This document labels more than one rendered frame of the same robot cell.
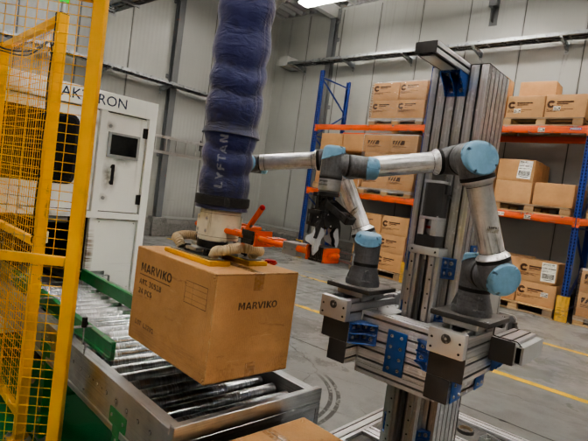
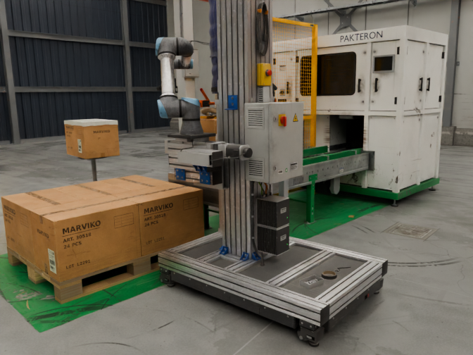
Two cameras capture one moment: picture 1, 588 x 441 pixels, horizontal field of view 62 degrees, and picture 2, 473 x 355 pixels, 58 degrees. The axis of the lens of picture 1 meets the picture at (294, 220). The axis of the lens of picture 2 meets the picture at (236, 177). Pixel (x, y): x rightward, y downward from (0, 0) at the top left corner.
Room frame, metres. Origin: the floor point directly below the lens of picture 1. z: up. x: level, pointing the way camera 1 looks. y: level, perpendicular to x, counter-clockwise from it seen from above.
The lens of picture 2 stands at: (2.10, -3.51, 1.28)
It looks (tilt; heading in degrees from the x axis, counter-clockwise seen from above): 11 degrees down; 90
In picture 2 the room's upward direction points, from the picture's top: 1 degrees counter-clockwise
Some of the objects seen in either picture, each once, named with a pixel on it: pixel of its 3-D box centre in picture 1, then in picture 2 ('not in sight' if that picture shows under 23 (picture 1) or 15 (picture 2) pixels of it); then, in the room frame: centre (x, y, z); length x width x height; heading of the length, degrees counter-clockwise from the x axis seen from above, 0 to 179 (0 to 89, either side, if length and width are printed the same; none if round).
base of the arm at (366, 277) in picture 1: (363, 273); not in sight; (2.15, -0.34, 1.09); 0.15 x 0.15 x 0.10
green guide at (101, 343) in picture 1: (45, 305); (284, 155); (2.66, 1.31, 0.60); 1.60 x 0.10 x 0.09; 44
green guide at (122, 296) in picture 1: (136, 300); (324, 159); (3.04, 0.92, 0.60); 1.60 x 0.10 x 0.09; 44
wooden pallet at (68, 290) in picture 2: not in sight; (108, 249); (1.07, -0.20, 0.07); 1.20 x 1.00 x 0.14; 44
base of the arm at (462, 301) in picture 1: (472, 299); (191, 125); (1.83, -0.71, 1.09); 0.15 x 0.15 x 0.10
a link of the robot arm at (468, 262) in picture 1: (478, 269); (189, 107); (1.82, -0.71, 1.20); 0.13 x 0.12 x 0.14; 8
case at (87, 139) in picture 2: not in sight; (91, 137); (0.44, 1.52, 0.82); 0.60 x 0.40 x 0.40; 129
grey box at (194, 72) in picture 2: not in sight; (190, 63); (1.65, 1.22, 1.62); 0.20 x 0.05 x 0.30; 44
